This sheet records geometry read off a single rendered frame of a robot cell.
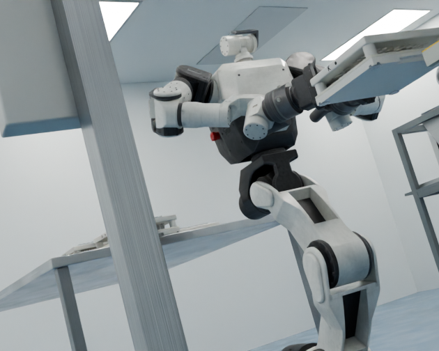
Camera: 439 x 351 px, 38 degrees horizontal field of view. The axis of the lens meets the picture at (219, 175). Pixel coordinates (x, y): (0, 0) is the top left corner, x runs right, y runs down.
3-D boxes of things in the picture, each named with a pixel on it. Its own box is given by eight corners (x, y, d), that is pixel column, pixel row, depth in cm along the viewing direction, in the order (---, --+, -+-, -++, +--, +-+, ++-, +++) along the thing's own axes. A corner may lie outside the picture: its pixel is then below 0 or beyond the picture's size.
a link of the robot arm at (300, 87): (320, 65, 169) (283, 84, 175) (303, 60, 161) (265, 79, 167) (335, 109, 166) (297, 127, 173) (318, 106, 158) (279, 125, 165)
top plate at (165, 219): (93, 244, 248) (93, 239, 248) (149, 233, 262) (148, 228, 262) (118, 230, 228) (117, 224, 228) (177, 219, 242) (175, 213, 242)
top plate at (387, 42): (311, 87, 160) (309, 79, 160) (389, 76, 170) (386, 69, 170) (366, 43, 138) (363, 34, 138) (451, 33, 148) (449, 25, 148)
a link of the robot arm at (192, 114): (217, 102, 171) (148, 101, 174) (219, 138, 175) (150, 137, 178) (224, 92, 181) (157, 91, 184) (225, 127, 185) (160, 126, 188)
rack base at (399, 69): (317, 106, 159) (314, 97, 159) (394, 93, 169) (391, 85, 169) (373, 65, 137) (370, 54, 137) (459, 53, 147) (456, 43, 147)
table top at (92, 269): (-33, 319, 333) (-34, 313, 334) (154, 275, 394) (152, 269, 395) (53, 268, 211) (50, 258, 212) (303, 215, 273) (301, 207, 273)
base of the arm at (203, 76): (167, 118, 204) (162, 104, 214) (205, 126, 208) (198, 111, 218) (180, 74, 197) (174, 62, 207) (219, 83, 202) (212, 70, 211)
